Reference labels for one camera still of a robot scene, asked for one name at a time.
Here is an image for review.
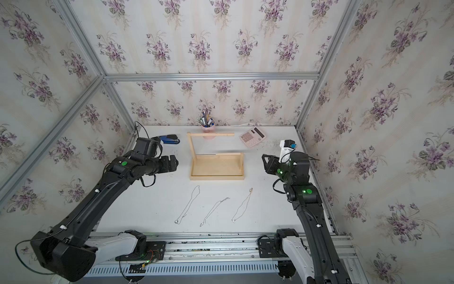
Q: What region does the silver necklace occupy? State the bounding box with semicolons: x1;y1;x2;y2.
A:
173;184;202;225
199;196;231;228

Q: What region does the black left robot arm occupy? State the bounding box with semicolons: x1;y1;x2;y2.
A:
28;137;179;282

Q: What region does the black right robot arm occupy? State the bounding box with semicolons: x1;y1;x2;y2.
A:
261;151;352;284

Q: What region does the wooden jewelry display stand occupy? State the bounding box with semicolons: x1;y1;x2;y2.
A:
187;132;245;181

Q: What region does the blue stapler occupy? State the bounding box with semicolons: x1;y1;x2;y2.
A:
158;134;180;144

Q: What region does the pink calculator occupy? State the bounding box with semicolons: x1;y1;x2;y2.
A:
240;127;266;148

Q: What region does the pink pen cup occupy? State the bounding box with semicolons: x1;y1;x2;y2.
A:
199;110;215;133

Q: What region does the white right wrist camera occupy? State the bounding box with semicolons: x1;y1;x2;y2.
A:
279;140;296;163

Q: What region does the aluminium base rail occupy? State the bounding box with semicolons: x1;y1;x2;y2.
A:
63;232;359;278

